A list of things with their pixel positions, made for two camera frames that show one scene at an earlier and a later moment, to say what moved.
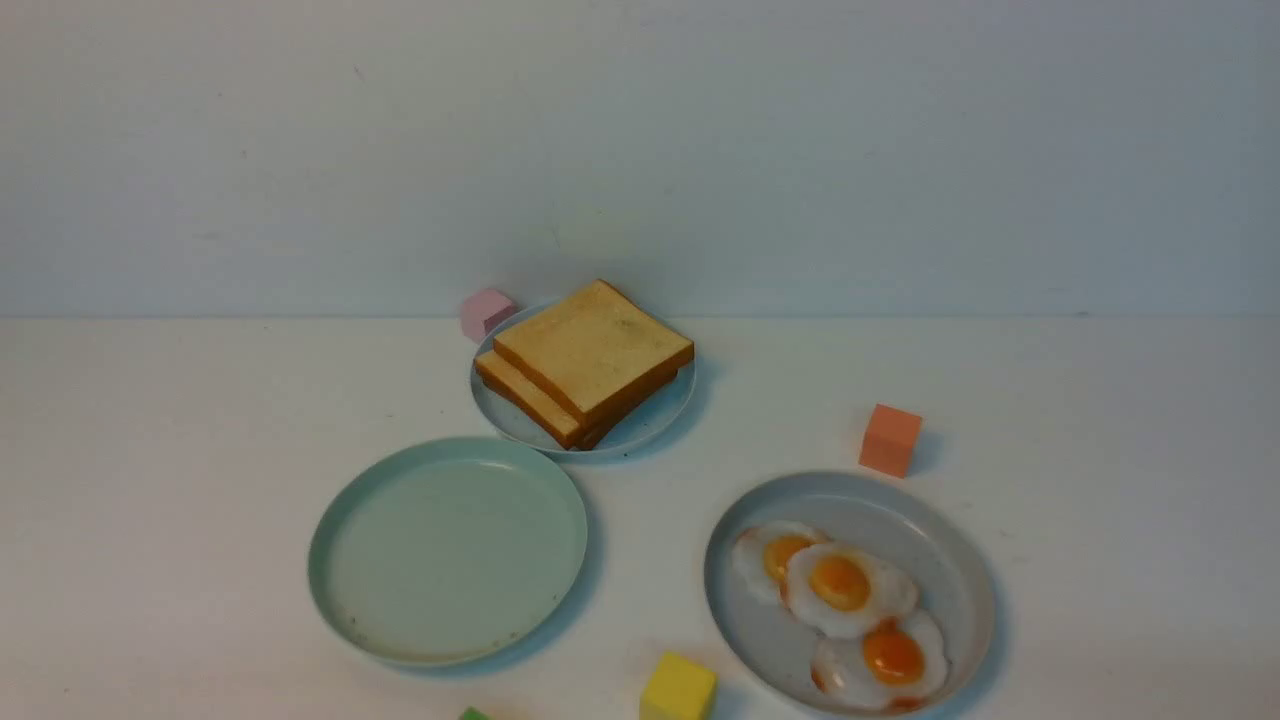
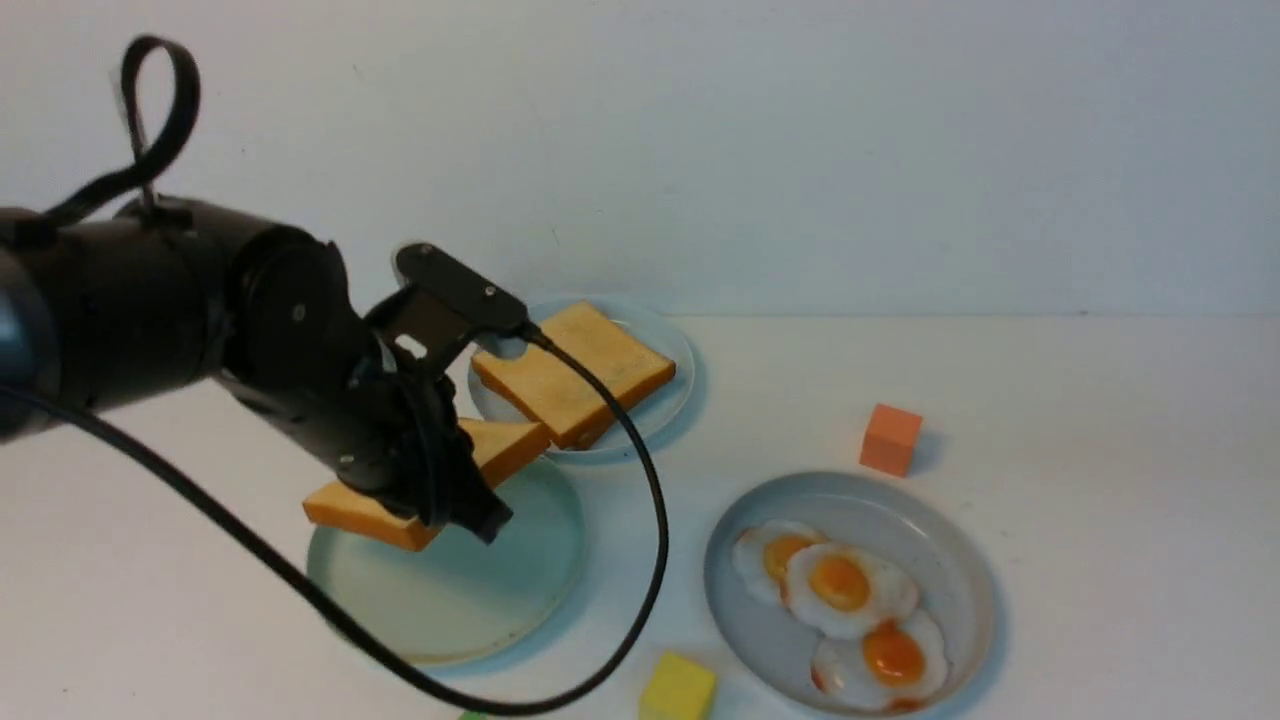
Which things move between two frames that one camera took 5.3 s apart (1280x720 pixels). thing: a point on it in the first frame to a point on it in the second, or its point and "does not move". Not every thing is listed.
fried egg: [897, 664] does not move
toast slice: [593, 348] to [496, 447]
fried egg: [840, 591] does not move
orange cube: [889, 439] does not move
